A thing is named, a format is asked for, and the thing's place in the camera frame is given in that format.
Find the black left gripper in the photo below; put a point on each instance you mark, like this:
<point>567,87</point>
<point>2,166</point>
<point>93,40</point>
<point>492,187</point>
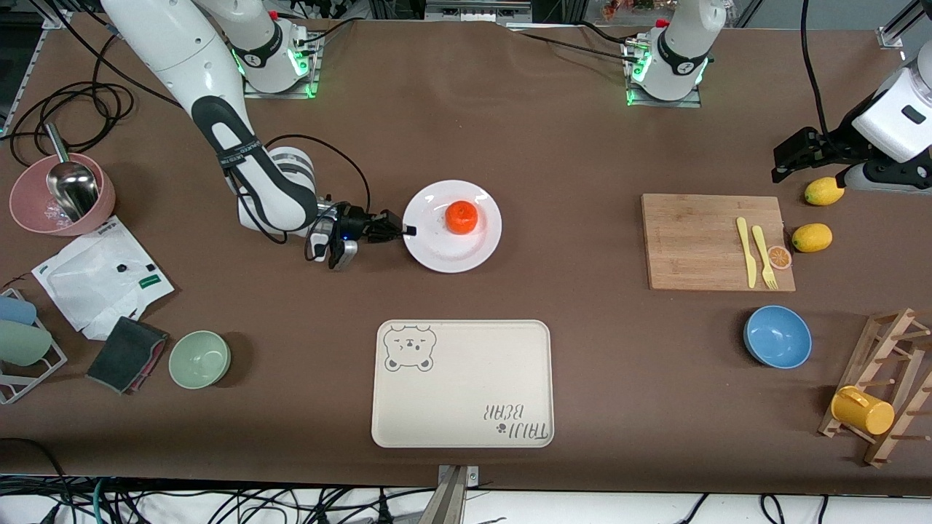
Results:
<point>828,145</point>

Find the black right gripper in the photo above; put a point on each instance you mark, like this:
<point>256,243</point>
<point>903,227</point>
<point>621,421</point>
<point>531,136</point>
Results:
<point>356,223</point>

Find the white round plate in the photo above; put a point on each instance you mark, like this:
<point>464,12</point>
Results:
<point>451,255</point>

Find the orange mandarin fruit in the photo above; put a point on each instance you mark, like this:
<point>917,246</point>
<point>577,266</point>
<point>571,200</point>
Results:
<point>461,217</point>

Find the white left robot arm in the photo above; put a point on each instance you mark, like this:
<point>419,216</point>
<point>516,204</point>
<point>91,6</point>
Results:
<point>684,44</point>

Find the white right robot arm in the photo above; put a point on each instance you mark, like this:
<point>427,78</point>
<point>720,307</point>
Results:
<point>189,65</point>

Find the yellow lemon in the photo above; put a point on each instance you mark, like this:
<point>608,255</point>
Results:
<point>812,238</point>
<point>823,191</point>

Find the yellow plastic fork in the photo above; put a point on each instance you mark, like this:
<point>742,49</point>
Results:
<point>761,247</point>

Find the toy orange slice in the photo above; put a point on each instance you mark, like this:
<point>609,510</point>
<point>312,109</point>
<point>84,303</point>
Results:
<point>780,257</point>

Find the yellow plastic knife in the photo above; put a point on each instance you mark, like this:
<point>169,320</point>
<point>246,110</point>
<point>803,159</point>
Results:
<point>747,255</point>

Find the wooden cutting board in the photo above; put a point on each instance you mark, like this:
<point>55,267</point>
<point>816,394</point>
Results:
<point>692,240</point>

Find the short aluminium profile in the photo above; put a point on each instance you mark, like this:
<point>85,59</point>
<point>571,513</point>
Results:
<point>894,35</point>

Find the blue bowl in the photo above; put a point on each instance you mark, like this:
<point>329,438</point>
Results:
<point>778,337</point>

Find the cream tray with bear print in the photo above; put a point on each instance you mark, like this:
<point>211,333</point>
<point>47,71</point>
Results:
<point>466,393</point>

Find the wooden cup rack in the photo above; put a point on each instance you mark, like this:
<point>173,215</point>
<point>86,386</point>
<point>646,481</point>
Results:
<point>877,342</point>

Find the pale green bowl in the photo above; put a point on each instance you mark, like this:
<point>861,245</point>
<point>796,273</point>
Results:
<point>199,359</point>

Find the yellow mug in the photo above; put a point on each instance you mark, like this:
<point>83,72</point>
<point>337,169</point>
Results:
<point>863,412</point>

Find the pink cloth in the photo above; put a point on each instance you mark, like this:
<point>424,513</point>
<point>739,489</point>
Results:
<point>155,356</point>

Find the dark grey cloth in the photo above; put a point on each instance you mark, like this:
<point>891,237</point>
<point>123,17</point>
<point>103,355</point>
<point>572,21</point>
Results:
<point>120,353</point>

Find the white plastic bag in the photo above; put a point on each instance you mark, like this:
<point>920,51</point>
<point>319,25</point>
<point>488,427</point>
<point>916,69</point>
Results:
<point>80,291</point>

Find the metal scoop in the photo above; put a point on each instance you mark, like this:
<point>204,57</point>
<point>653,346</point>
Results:
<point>71,189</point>

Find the pink bowl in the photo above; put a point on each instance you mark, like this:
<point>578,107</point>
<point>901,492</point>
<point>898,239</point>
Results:
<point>29,196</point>

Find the light blue cup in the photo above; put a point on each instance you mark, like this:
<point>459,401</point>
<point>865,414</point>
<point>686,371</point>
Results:
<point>14,311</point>

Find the pale green cup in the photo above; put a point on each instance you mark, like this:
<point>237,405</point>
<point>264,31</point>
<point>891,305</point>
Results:
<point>22,343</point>

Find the long aluminium profile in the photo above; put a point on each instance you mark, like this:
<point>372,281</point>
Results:
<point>33,69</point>

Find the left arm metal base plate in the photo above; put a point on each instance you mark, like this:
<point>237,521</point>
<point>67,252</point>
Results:
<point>664,103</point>

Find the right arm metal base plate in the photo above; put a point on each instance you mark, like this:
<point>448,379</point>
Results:
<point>280,94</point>

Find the aluminium frame structure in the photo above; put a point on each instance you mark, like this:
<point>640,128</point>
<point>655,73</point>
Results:
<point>473,9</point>

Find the metal camera bracket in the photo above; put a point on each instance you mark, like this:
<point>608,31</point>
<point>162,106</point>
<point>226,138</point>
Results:
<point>453,495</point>

